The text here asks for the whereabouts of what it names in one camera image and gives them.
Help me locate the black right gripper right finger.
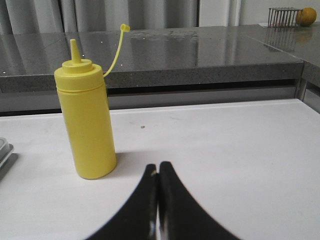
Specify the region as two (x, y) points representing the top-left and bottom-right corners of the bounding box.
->
(158, 161), (238, 240)

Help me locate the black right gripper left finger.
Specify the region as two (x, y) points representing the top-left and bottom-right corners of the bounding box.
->
(88, 164), (158, 240)

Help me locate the yellow squeeze bottle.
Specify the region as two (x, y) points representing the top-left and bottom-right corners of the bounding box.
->
(54, 24), (131, 180)

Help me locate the electronic kitchen scale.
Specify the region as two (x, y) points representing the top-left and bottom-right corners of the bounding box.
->
(0, 137), (18, 180)

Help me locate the grey stone counter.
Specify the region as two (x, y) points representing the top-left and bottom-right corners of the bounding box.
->
(0, 21), (320, 116)

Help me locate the grey curtain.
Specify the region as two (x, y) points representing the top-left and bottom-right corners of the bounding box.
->
(0, 0), (201, 35)

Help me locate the yellow lemon fruit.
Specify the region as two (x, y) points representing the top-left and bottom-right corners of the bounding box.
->
(296, 7), (317, 27)

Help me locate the metal wire rack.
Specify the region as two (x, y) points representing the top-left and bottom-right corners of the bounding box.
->
(267, 7), (302, 28)

